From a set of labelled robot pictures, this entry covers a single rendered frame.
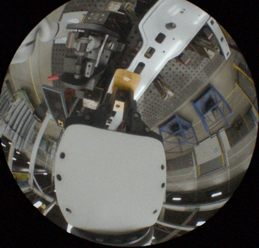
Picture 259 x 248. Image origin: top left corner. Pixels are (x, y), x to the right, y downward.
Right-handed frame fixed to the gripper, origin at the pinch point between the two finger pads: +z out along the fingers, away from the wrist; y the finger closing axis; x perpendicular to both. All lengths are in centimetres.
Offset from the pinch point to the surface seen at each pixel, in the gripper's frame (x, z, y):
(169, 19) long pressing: 27.1, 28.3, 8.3
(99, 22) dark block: 13.2, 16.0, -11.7
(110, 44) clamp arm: 6.4, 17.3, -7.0
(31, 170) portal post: -258, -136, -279
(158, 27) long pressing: 20.0, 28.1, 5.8
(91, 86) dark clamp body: -12.6, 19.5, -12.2
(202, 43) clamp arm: 27.1, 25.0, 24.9
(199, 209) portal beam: -116, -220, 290
